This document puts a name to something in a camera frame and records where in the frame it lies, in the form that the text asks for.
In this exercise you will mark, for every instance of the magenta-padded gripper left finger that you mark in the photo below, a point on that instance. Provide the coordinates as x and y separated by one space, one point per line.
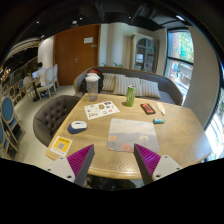
80 161

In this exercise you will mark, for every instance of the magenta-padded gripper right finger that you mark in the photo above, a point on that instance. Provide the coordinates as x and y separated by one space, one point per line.
148 160

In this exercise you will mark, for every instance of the blue and white computer mouse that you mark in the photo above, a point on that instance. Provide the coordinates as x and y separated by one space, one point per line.
77 126

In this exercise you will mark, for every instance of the yellow and white code card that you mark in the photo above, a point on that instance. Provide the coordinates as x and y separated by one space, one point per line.
61 145

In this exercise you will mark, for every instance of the small teal packet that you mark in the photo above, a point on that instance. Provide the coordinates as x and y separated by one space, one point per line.
158 121

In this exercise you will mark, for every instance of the black and red flat box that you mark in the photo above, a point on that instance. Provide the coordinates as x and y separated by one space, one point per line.
147 108

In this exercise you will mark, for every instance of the grey tufted armchair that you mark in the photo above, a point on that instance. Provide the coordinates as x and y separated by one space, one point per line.
53 116

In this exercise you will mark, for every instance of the white sticker sheet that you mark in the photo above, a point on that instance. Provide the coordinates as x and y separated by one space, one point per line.
101 110

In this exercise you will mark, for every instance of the green drink can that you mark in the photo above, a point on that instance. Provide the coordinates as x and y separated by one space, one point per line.
130 96

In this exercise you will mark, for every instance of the striped cushion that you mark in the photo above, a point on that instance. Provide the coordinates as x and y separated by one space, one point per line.
125 85
108 81
150 89

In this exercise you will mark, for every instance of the clear shaker bottle white lid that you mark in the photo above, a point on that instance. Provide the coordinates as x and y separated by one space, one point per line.
92 88

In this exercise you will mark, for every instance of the grey curved sofa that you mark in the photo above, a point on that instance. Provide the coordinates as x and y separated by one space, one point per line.
166 86

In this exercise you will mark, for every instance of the black and red backpack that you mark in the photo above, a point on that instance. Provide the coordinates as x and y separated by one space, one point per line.
83 85

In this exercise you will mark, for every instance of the white dining chairs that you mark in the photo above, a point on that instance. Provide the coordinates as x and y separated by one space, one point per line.
50 78

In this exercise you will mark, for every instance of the blue round-back chairs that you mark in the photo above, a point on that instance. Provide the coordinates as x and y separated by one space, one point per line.
8 110

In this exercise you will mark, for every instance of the glass-door cabinet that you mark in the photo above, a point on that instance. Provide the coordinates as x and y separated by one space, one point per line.
144 53

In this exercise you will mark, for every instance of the wooden door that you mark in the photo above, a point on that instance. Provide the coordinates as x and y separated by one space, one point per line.
71 53

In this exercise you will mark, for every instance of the white door sign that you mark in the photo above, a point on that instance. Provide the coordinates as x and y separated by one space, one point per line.
88 40

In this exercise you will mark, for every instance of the window with dark frame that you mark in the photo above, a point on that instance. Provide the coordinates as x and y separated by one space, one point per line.
216 133
180 56

